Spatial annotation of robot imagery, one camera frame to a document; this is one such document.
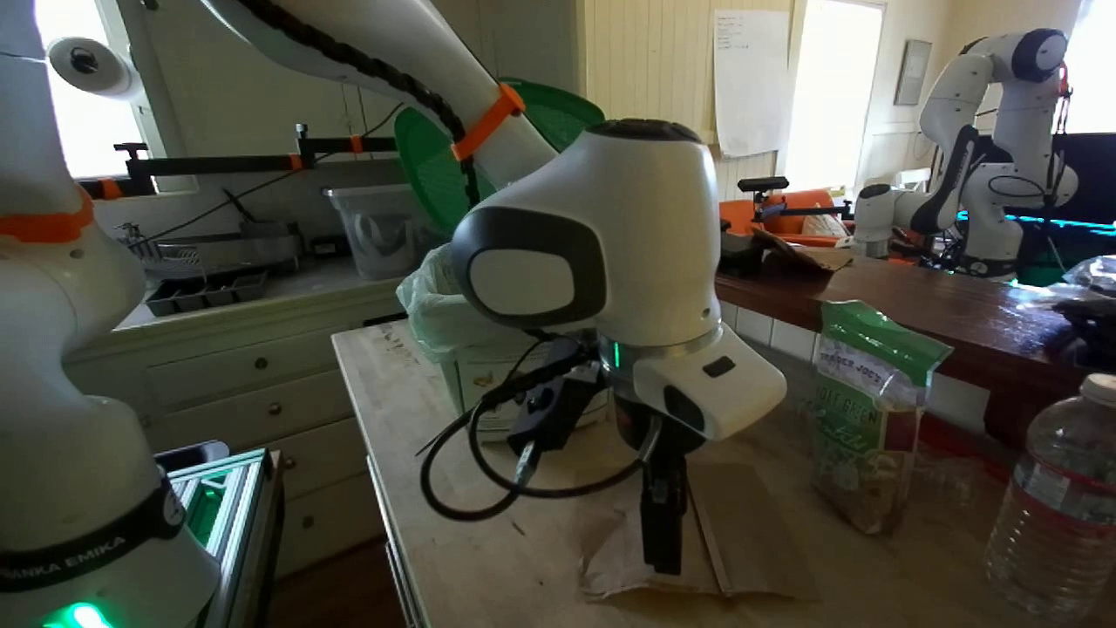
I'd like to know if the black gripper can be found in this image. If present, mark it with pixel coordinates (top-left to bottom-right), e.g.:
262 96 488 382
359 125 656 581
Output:
611 382 709 581

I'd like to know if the brown paper tissue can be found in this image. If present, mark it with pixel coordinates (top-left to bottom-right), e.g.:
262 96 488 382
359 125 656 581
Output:
580 457 820 607

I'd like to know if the translucent green bin liner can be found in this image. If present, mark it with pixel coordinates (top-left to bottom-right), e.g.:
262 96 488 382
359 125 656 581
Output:
392 240 540 361

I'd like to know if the green top zip bag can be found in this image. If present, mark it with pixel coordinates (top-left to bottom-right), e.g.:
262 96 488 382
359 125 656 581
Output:
806 296 955 541

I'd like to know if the orange tool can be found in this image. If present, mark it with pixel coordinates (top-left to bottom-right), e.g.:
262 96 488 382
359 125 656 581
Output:
714 172 859 255

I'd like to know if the dark wooden side table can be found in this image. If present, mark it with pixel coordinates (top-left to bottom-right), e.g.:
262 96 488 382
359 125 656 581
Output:
712 247 1116 406

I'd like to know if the white bottle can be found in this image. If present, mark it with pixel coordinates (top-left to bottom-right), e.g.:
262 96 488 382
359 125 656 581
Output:
852 182 900 263

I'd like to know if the clear plastic water bottle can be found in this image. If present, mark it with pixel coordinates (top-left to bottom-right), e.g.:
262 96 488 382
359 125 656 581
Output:
980 370 1116 628

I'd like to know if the clear plastic container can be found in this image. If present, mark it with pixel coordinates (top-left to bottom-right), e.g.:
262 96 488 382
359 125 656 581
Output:
325 178 440 282

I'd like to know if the white drawer cabinet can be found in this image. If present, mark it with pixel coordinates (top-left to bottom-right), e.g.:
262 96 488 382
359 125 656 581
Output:
66 275 411 581

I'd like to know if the crumpled plastic bag bundle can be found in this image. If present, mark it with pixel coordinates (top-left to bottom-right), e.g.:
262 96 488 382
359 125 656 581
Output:
1050 250 1116 367

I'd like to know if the black tray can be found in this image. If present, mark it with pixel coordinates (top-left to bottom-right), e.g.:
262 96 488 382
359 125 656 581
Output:
141 267 282 320

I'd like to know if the dark monitor screen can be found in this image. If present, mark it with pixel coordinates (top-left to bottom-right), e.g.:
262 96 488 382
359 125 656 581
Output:
1050 130 1116 228

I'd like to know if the orange strap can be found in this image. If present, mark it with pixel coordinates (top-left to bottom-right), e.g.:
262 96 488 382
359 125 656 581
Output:
0 189 102 247
448 80 528 164

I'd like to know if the white paper wall sheet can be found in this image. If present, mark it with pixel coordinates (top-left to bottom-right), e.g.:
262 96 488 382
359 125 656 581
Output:
709 7 795 160

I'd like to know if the framed wall picture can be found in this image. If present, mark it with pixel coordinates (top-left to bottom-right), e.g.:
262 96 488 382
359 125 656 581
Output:
890 34 939 111

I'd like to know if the black rail with orange clamps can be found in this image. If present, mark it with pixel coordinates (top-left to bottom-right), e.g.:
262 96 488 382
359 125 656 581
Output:
24 118 405 201

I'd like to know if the white round wall fixture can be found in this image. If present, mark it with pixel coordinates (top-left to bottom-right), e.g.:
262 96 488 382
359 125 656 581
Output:
44 34 138 100

